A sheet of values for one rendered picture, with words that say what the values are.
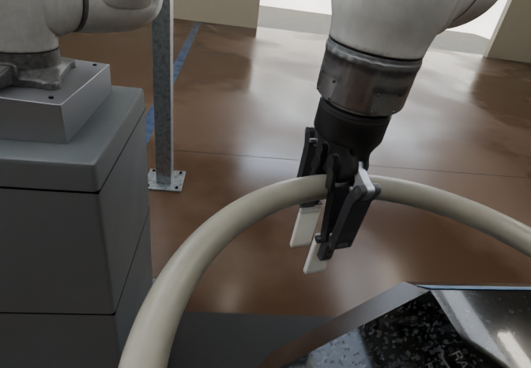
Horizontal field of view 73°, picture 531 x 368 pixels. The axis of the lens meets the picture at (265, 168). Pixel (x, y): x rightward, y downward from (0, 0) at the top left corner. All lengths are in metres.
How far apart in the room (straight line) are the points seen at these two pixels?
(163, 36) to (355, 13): 1.44
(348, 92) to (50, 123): 0.55
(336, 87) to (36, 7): 0.59
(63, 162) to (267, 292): 1.02
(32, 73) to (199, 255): 0.58
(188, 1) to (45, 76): 5.95
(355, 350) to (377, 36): 0.39
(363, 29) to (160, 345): 0.28
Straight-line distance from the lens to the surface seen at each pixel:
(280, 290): 1.52
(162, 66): 1.75
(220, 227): 0.33
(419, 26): 0.33
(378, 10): 0.32
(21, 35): 0.79
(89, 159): 0.70
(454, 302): 0.54
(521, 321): 0.57
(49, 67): 0.83
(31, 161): 0.72
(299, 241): 0.52
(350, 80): 0.34
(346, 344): 0.55
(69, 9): 0.82
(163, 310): 0.28
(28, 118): 0.75
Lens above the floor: 1.15
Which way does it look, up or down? 31 degrees down
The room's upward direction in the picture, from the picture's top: 9 degrees clockwise
